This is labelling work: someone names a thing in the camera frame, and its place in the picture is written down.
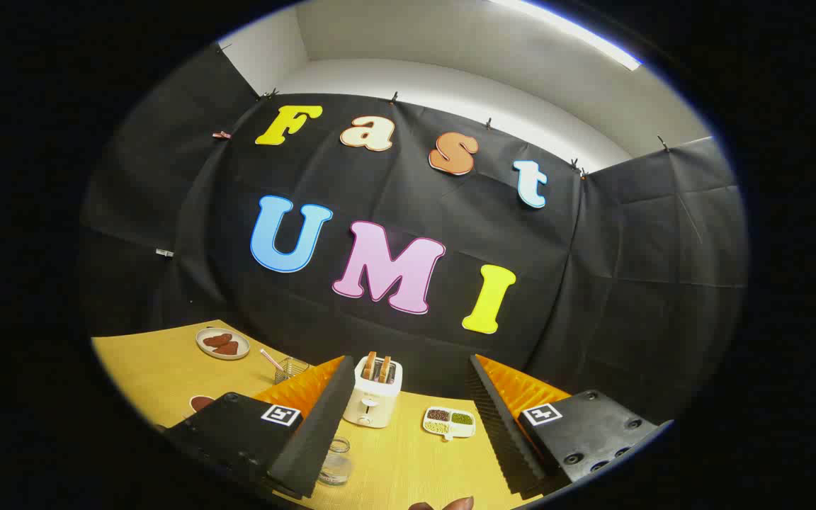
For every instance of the toasted bread slice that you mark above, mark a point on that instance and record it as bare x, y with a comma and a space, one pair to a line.
369, 365
384, 368

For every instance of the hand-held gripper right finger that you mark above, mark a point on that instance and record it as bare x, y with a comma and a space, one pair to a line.
500, 432

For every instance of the white divided bean dish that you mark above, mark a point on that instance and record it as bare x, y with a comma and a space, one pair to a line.
449, 423

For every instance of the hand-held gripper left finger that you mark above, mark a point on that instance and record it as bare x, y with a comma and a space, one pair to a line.
323, 425

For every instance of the black backdrop cloth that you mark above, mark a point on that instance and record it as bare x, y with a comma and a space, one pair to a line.
592, 248

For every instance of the white oval plate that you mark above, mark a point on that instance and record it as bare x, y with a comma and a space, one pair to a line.
204, 348

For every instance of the dark red sausage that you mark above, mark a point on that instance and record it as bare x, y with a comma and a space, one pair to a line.
227, 348
217, 340

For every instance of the wooden table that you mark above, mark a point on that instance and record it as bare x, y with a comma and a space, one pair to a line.
153, 368

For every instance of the white toaster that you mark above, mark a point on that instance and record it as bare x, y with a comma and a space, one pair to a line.
372, 404

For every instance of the clear plastic juice bottle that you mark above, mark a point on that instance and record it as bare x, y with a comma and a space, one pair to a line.
337, 464

